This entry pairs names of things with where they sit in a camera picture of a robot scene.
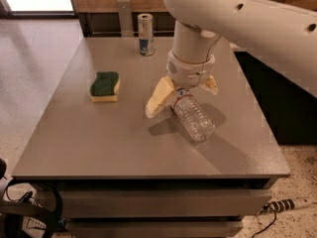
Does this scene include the grey drawer cabinet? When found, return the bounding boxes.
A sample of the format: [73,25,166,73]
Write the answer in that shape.
[13,38,290,238]

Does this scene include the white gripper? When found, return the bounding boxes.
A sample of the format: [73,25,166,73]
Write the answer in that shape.
[146,52,218,118]

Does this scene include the green yellow sponge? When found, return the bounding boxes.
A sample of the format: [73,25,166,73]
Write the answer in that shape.
[90,71,120,103]

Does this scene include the white power strip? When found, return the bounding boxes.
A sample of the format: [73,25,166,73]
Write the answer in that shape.
[259,197,313,215]

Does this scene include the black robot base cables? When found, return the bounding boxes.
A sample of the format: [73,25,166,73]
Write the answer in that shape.
[0,158,63,238]

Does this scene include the silver blue drink can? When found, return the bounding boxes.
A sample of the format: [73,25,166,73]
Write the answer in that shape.
[138,13,155,57]

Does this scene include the left metal bracket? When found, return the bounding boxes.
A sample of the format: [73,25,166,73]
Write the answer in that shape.
[117,0,134,37]

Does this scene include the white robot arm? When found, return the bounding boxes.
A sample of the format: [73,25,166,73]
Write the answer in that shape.
[146,0,317,118]

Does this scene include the clear plastic water bottle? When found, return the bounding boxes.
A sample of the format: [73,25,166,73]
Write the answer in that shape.
[171,88,215,142]

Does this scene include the black power cable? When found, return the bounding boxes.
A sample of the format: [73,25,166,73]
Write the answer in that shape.
[251,209,277,238]

